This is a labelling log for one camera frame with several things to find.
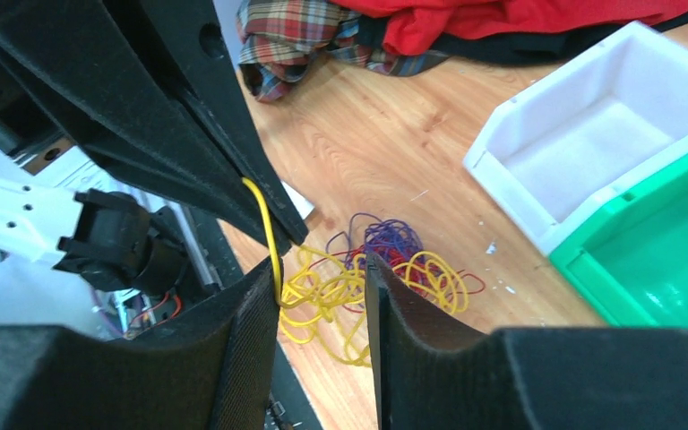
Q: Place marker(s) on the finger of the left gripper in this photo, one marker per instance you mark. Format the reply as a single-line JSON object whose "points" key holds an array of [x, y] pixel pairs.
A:
{"points": [[181, 46], [66, 68]]}

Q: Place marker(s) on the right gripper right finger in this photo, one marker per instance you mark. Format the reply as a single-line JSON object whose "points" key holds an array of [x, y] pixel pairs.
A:
{"points": [[432, 371]]}

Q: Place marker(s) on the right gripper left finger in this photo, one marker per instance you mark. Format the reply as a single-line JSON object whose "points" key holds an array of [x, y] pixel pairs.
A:
{"points": [[166, 378]]}

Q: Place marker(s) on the plaid shirt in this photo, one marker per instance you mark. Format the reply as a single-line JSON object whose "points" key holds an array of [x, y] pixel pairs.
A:
{"points": [[281, 39]]}

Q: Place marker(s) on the red t-shirt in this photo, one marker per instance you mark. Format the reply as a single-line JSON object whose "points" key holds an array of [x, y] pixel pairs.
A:
{"points": [[412, 26]]}

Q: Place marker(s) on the green plastic bin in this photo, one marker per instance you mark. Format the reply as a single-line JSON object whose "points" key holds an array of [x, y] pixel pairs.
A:
{"points": [[629, 260]]}

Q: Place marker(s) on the black garment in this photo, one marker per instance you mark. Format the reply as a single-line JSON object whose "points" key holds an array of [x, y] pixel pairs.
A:
{"points": [[512, 49]]}

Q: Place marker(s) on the white plastic bin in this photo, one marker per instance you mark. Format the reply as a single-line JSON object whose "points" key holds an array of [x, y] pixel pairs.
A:
{"points": [[556, 152]]}

